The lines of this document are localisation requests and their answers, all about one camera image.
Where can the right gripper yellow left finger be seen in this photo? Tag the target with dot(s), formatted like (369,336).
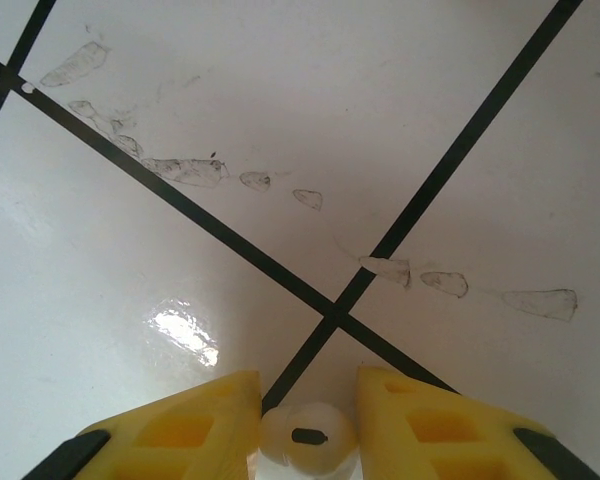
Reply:
(180,440)

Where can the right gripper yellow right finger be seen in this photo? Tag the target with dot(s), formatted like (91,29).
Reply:
(455,435)

